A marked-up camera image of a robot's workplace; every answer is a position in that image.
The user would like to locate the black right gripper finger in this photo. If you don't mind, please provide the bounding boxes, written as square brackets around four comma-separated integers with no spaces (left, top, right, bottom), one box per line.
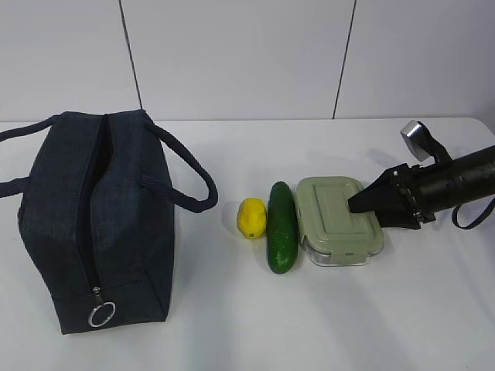
[377,203,419,229]
[348,168,398,213]

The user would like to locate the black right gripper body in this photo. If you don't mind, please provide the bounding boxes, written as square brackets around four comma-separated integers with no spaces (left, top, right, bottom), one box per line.
[393,163,436,229]

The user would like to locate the green lidded glass container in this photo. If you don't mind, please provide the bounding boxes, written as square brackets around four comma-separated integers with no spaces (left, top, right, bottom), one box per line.
[295,176,384,267]

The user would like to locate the green cucumber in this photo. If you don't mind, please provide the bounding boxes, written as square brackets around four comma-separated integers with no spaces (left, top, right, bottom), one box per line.
[266,181,299,274]

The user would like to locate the yellow lemon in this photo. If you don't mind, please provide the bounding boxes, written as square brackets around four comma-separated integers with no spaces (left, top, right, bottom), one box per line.
[237,198,268,239]

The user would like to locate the dark navy lunch bag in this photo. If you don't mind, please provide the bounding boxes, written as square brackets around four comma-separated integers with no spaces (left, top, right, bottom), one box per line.
[1,110,218,334]

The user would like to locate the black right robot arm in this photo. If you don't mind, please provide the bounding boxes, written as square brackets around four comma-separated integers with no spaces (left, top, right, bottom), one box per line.
[348,146,494,230]

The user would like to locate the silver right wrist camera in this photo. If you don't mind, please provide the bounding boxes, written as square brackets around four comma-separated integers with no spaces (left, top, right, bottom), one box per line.
[401,120,452,163]

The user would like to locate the silver zipper pull ring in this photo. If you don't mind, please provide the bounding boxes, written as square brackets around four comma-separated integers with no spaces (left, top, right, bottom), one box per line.
[87,286,117,328]

